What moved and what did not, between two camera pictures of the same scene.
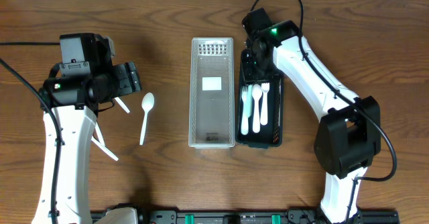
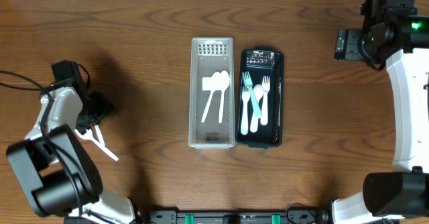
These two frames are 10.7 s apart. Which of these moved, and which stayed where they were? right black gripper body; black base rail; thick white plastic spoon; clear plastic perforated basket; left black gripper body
Moved: left black gripper body; right black gripper body
Stayed: thick white plastic spoon; clear plastic perforated basket; black base rail
